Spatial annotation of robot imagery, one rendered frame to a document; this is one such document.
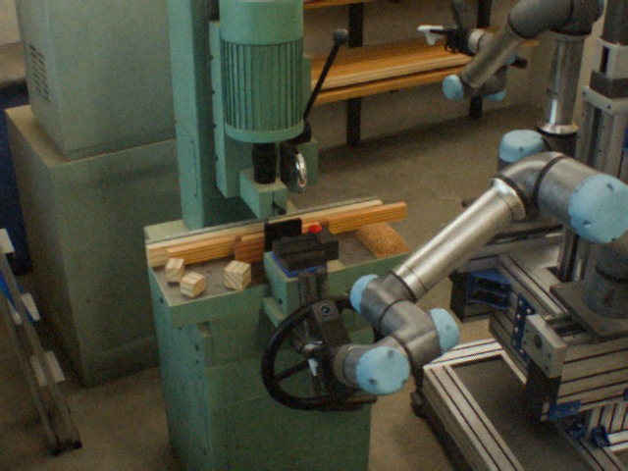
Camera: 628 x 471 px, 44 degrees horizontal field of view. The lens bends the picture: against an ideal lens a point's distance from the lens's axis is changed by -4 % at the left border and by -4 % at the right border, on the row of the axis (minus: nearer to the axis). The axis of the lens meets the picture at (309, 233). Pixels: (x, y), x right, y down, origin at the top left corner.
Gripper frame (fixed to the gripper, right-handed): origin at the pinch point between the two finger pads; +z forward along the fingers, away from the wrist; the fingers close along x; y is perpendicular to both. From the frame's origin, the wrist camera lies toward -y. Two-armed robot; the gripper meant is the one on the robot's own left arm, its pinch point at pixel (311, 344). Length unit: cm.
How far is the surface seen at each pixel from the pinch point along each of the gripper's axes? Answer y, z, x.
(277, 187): -33.1, 22.2, 7.5
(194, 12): -76, 23, -3
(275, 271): -15.2, 14.7, 0.5
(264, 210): -28.7, 24.0, 3.9
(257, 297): -10.1, 21.6, -2.8
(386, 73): -93, 225, 147
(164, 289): -16.3, 25.8, -22.0
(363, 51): -112, 251, 150
